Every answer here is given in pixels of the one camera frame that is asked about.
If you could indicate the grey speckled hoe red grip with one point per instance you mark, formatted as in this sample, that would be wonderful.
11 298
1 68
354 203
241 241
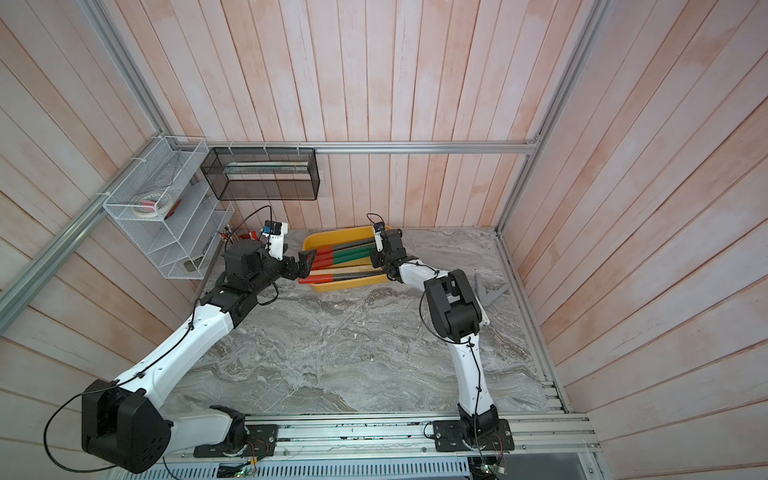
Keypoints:
327 249

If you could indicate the green hoe red grip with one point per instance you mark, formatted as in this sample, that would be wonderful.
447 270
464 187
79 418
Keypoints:
327 262
369 248

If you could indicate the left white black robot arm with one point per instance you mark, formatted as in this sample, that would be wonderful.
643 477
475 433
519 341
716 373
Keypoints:
121 420

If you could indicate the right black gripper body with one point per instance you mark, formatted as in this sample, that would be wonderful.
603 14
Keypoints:
380 258

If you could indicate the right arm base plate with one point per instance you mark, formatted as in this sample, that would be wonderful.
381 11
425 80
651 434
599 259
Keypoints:
459 436

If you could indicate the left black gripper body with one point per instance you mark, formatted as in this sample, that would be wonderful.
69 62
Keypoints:
274 269

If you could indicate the white wire mesh shelf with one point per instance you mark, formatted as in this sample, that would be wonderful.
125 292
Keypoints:
182 245

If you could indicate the black mesh wall basket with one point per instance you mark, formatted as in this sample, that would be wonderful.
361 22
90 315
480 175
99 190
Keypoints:
262 173

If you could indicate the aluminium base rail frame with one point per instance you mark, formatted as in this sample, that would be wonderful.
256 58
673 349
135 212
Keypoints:
395 446

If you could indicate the tape roll on shelf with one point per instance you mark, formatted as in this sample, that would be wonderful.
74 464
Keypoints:
155 204

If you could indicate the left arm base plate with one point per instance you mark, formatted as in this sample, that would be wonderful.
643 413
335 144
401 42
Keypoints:
256 441

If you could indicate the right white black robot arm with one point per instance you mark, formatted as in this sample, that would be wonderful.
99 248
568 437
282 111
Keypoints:
456 316

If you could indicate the pens in red bucket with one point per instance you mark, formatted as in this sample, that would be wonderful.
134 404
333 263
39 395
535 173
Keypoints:
230 236

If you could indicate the yellow plastic storage box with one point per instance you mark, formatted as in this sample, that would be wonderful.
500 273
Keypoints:
336 237

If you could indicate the wooden handle pick hammer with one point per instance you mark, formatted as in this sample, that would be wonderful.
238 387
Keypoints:
344 270

